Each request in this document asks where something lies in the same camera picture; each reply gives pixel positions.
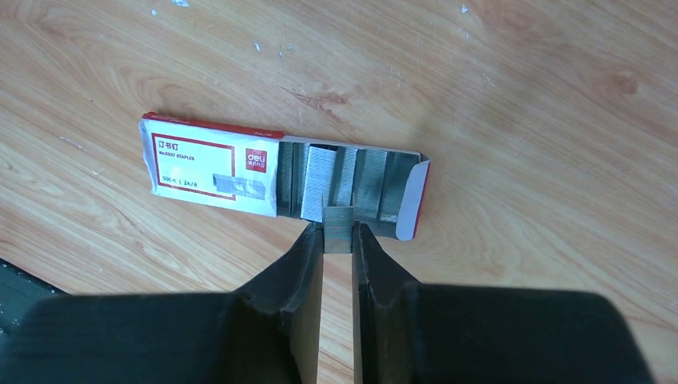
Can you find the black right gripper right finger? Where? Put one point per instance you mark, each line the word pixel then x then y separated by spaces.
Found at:
pixel 408 331

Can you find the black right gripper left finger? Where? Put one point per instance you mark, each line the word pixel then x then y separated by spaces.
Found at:
pixel 265 331

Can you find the grey staple strip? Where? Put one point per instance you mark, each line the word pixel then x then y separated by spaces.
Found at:
pixel 312 175

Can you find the white red staple box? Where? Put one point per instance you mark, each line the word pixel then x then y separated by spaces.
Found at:
pixel 235 167

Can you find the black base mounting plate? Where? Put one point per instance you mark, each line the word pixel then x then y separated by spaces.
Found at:
pixel 19 291

